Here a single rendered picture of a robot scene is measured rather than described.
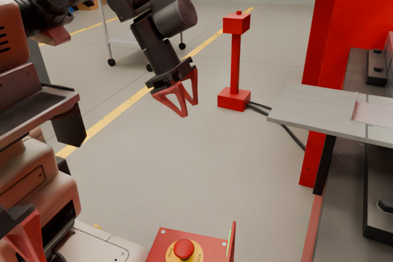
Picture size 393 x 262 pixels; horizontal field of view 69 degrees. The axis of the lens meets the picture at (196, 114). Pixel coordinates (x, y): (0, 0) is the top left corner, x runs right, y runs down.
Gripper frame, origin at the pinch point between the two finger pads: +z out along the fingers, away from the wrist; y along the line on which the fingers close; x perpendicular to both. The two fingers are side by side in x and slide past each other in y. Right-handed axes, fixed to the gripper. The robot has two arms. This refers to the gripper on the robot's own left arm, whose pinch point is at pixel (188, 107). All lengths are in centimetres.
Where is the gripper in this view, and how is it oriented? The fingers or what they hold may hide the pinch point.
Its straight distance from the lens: 60.9
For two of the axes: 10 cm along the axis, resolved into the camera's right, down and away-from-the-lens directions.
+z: 4.5, 8.5, 2.9
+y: 4.0, -4.8, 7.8
